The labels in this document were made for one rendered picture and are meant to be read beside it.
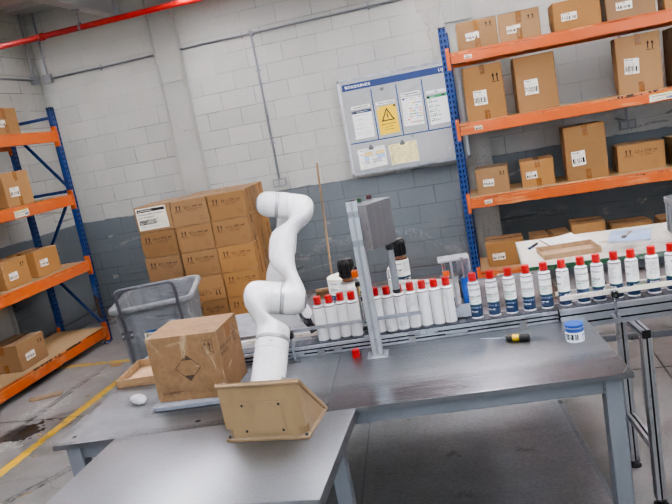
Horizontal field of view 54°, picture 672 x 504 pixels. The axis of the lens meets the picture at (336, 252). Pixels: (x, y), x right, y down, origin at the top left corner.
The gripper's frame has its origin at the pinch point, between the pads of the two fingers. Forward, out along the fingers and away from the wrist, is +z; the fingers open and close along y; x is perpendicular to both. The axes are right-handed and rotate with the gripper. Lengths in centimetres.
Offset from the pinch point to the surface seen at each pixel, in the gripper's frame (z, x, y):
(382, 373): 21.2, -25.3, -36.7
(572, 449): 104, -75, -3
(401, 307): 10.0, -40.2, -3.2
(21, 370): -36, 319, 243
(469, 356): 33, -58, -31
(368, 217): -33, -49, -18
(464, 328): 31, -60, -5
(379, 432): 74, 8, 36
